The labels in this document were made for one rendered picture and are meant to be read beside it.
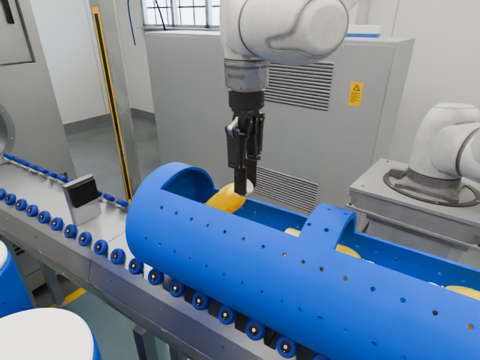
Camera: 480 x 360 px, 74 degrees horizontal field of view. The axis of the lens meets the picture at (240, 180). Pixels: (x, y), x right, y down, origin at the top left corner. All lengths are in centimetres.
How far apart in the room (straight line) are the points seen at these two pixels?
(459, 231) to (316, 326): 60
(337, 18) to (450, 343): 46
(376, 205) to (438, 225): 17
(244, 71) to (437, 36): 277
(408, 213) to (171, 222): 70
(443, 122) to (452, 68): 222
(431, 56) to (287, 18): 290
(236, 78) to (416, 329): 51
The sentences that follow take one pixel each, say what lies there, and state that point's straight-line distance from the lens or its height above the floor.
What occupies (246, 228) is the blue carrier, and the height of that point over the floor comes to 121.
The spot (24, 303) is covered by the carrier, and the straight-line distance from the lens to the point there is 108.
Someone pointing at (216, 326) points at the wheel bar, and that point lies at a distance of 82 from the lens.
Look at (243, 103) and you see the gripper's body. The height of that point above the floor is 141.
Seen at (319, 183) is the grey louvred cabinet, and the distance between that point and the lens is 241.
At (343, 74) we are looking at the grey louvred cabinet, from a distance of 215.
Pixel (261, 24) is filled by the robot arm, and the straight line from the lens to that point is 49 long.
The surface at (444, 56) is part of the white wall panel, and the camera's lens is 330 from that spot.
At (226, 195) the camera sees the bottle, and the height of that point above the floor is 119.
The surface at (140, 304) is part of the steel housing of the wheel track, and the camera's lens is 98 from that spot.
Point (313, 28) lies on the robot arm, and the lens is 45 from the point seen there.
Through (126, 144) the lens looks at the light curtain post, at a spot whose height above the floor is 108.
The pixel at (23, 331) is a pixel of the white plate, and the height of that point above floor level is 104.
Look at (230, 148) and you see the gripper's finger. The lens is 66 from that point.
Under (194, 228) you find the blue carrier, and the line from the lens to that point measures 67.
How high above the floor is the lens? 157
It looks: 27 degrees down
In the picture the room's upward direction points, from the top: straight up
